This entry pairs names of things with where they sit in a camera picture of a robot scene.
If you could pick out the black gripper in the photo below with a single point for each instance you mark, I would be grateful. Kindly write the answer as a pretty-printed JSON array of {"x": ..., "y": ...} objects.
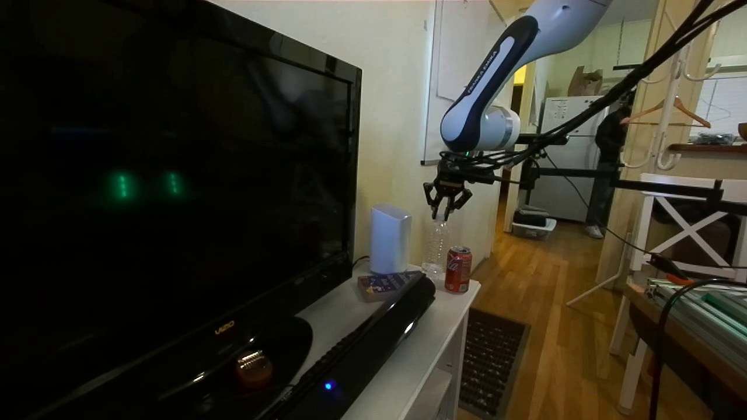
[{"x": 453, "y": 174}]

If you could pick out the clear plastic bottle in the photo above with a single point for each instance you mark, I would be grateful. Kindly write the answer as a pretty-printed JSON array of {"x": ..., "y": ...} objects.
[{"x": 438, "y": 249}]

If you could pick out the robot base platform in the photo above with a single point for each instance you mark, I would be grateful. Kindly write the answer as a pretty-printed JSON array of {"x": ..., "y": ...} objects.
[{"x": 684, "y": 331}]

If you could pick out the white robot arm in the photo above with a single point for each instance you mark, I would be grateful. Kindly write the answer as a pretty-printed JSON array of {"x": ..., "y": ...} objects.
[{"x": 474, "y": 122}]

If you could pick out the red soda can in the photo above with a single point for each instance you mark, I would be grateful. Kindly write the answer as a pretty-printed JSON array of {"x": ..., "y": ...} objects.
[{"x": 459, "y": 266}]

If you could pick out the white refrigerator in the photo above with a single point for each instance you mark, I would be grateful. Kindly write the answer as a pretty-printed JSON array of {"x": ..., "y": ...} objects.
[{"x": 559, "y": 193}]

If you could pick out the dark floor mat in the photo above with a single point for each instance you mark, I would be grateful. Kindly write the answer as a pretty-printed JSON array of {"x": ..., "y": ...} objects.
[{"x": 492, "y": 357}]

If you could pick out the white tv cabinet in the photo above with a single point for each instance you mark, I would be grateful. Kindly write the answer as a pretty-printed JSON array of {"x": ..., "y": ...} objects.
[{"x": 420, "y": 378}]

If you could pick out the black soundbar speaker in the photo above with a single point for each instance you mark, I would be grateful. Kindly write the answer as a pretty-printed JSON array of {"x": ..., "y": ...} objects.
[{"x": 339, "y": 377}]

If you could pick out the wooden clothes hanger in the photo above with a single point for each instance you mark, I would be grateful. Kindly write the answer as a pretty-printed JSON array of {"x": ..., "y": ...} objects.
[{"x": 669, "y": 113}]

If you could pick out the black flat screen television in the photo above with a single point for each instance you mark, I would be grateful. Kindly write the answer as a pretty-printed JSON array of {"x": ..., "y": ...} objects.
[{"x": 176, "y": 184}]

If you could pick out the white wall whiteboard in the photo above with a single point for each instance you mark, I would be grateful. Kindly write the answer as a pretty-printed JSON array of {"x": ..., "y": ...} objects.
[{"x": 460, "y": 35}]

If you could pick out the white cross frame table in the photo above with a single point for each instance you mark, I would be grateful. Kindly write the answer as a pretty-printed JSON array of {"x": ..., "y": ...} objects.
[{"x": 684, "y": 230}]

